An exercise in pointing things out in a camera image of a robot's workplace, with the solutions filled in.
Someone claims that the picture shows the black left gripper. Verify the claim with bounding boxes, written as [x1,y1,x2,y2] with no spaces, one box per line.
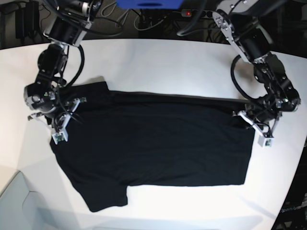
[231,103,283,128]

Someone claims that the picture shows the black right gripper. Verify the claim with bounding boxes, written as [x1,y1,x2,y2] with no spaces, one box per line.
[27,105,70,129]

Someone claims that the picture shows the black t-shirt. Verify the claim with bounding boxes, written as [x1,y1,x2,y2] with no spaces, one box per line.
[50,82,255,212]

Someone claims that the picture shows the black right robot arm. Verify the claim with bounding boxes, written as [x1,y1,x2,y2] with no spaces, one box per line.
[24,0,102,130]

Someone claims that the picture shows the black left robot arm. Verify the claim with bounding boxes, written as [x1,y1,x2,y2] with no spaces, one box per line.
[207,0,301,127]

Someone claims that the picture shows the black power strip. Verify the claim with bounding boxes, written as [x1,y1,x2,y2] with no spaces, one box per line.
[180,8,216,19]

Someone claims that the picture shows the blue box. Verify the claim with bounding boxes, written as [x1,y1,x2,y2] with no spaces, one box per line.
[116,0,183,9]

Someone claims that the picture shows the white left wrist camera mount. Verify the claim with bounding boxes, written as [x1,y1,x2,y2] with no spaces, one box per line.
[232,110,280,148]

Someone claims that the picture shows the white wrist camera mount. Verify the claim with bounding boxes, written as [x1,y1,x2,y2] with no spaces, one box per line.
[232,110,280,148]
[27,97,87,145]

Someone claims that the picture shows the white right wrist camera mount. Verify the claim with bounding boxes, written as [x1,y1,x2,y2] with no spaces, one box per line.
[27,97,87,145]

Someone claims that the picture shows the grey looped cable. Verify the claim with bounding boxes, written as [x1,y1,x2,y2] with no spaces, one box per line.
[101,0,131,29]

